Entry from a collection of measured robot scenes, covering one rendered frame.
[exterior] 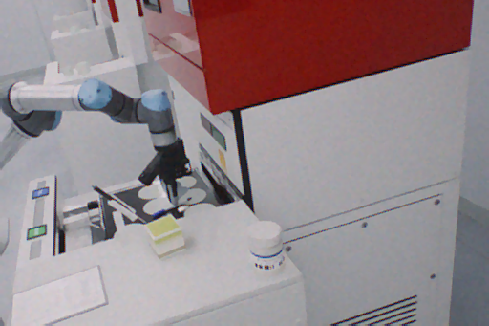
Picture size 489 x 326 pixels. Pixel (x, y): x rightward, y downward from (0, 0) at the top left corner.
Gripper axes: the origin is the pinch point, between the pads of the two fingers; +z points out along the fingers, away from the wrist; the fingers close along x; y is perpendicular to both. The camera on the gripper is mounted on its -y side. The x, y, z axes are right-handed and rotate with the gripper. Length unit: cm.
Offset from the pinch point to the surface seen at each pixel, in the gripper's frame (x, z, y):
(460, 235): 0, 92, 156
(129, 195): 19.1, 1.8, -6.8
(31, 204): 29.2, -4.3, -36.4
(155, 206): 5.0, 1.7, -3.9
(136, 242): -17.8, -4.8, -19.6
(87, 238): 8.0, 3.7, -26.4
